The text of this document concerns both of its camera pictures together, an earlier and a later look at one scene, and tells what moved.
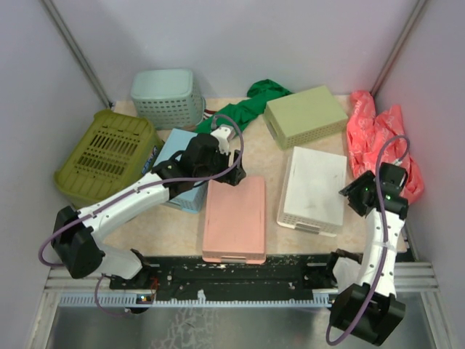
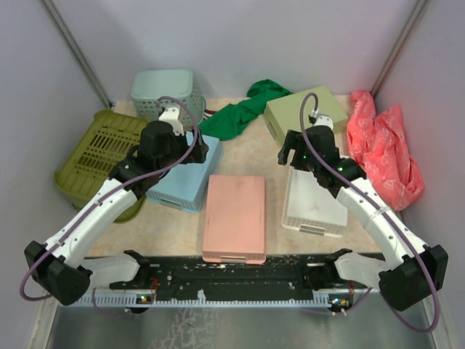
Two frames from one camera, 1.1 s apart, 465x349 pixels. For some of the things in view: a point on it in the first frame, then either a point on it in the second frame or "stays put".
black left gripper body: (220, 163) → (179, 147)
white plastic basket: (312, 194) stays put
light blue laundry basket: (168, 98) stays put
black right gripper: (352, 190) → (293, 140)
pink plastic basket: (234, 227) stays put
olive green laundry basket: (115, 150) stays put
